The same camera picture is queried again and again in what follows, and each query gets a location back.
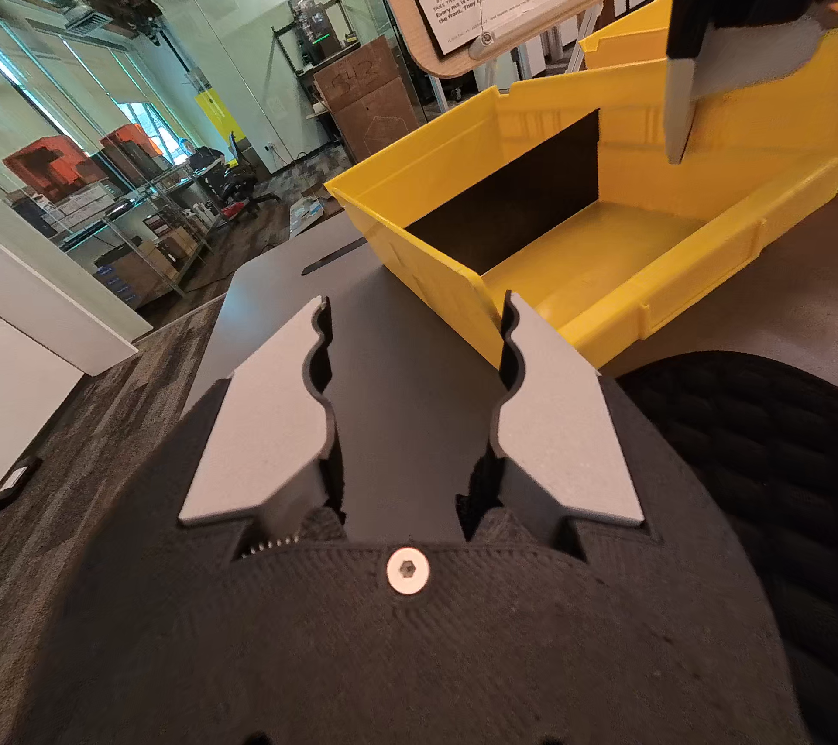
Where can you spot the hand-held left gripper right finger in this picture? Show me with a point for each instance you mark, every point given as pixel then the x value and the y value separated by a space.
pixel 563 431

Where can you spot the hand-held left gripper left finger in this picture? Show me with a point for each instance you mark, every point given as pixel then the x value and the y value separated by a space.
pixel 262 431

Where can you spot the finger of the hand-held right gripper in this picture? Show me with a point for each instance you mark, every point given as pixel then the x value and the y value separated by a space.
pixel 679 103
pixel 746 57

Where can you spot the yellow plastic bin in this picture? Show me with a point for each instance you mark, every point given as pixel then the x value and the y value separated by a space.
pixel 628 38
pixel 589 260

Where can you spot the black bin divider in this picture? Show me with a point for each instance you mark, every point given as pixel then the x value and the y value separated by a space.
pixel 510 201

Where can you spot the brown cardboard box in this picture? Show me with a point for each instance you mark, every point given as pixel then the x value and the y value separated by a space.
pixel 131 273

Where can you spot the flattened cardboard sheet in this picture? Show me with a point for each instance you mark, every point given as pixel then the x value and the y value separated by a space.
pixel 306 215

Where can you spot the small black device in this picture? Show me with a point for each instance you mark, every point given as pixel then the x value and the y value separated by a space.
pixel 19 480

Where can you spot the black office chair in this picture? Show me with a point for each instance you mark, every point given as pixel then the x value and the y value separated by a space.
pixel 239 182

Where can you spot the metal storage shelf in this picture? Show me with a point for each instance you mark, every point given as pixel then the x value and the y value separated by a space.
pixel 157 188

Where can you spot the tall cardboard box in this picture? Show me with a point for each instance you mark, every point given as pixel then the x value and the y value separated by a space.
pixel 373 110

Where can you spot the orange hooded printer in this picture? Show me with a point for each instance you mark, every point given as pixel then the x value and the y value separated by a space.
pixel 46 169
pixel 131 143

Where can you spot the yellow poster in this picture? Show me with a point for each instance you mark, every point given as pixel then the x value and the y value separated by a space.
pixel 219 116

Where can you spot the black equipment rack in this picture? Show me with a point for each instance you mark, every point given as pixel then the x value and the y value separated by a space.
pixel 314 31

